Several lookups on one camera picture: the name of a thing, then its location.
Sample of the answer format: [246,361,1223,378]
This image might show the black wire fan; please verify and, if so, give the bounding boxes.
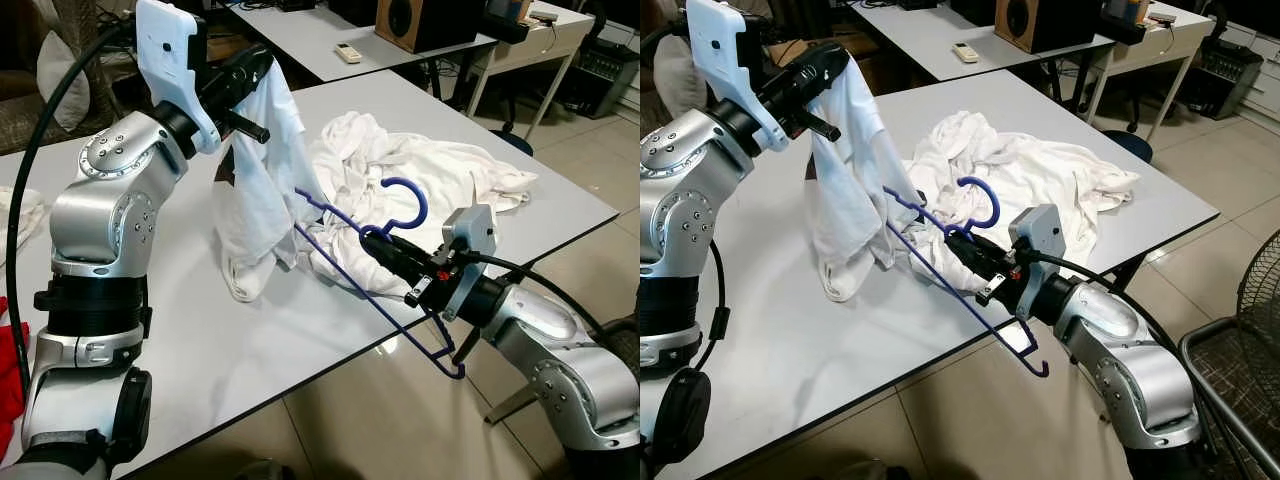
[1233,228,1280,346]

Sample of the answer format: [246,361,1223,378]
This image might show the white crumpled garment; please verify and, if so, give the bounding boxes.
[300,110,541,297]
[880,108,1141,291]

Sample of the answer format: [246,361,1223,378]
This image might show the grey office table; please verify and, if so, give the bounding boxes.
[222,0,501,86]
[845,0,1116,86]

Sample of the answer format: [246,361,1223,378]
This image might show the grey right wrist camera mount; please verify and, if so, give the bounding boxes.
[440,203,499,322]
[1008,203,1065,317]

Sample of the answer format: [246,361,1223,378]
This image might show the blue round stool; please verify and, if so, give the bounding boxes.
[490,130,536,158]
[1105,130,1156,166]

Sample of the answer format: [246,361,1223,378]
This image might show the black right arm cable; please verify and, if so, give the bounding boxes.
[1030,250,1201,381]
[462,252,613,346]

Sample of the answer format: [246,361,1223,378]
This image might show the grey white pillow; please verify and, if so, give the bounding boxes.
[655,35,713,121]
[35,30,93,133]

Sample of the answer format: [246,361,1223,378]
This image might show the small white cloth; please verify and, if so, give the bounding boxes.
[0,185,48,251]

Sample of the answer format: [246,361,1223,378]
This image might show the red cloth garment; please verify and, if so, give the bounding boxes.
[0,295,31,463]

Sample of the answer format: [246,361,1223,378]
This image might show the black audio equipment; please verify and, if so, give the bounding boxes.
[555,38,641,121]
[1178,38,1263,121]

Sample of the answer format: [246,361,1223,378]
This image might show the blue wire clothes hanger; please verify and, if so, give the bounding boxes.
[882,176,1051,379]
[293,177,468,381]

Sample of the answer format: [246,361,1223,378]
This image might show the cream side table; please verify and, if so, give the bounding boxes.
[465,12,598,143]
[1085,12,1218,143]

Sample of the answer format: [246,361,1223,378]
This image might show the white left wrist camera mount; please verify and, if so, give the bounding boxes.
[686,0,793,153]
[135,0,222,156]

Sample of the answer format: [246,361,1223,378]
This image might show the white printed t-shirt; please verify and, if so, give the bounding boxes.
[806,60,926,303]
[213,58,327,303]

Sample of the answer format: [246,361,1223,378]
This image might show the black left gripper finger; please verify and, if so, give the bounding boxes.
[799,109,844,143]
[800,42,852,97]
[235,46,276,93]
[227,109,272,145]

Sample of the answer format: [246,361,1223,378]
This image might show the wooden speaker box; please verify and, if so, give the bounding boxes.
[375,0,482,54]
[995,0,1101,54]

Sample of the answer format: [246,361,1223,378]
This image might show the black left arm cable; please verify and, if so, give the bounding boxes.
[5,20,139,336]
[640,20,693,63]

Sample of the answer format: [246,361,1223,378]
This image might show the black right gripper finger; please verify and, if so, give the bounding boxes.
[945,225,1014,274]
[361,228,438,282]
[945,237,1006,290]
[361,240,428,299]

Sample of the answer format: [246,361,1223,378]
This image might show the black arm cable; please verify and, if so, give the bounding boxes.
[462,252,613,346]
[1030,250,1201,381]
[5,20,139,336]
[640,20,693,63]

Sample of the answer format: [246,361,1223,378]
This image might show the black metal mesh chair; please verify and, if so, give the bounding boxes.
[1178,315,1280,480]

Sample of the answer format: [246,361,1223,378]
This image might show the black desktop device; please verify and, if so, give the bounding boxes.
[1100,0,1153,46]
[483,0,533,46]

